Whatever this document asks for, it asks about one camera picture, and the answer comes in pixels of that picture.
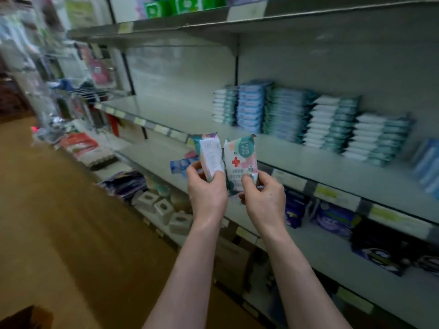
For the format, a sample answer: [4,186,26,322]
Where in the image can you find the stack of blue red packets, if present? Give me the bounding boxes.
[236,80,273,134]

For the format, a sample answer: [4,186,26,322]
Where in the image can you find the person's right hand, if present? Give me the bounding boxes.
[240,171,289,239]

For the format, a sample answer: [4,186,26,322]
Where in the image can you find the person's right forearm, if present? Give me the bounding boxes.
[262,228,352,329]

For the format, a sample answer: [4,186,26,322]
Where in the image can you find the dark blue packaged goods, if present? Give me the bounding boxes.
[284,190,364,239]

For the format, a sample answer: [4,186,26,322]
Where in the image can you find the beige tissue box holder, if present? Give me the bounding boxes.
[168,211,195,236]
[136,190,163,214]
[154,198,177,224]

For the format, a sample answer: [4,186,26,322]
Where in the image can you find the red mesh bag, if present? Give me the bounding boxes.
[58,132,99,152]

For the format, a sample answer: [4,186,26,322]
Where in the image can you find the white textured pack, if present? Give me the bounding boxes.
[75,147,118,169]

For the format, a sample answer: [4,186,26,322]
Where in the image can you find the person's left hand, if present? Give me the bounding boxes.
[187,161,229,229]

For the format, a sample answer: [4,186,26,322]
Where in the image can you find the wipes packet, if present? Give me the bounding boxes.
[224,135,261,196]
[191,133,226,182]

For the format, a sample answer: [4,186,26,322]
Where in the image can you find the stack of blue green packets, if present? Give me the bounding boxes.
[262,85,318,144]

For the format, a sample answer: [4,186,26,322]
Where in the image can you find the row of blue white boxes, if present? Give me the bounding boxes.
[410,137,439,199]

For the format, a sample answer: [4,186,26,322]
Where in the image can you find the wire display rack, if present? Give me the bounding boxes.
[44,79,133,138]

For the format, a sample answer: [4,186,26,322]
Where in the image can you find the brown carton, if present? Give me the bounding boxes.
[214,236,252,293]

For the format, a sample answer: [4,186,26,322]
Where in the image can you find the hanging packaged goods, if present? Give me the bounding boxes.
[0,0,119,100]

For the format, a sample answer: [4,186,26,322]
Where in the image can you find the person's left forearm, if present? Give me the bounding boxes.
[143,219,224,329]

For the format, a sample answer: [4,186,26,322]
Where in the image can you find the metal store shelving unit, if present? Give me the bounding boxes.
[65,0,439,329]

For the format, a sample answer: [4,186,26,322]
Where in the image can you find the dark plastic bags bundle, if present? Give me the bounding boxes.
[99,169,148,202]

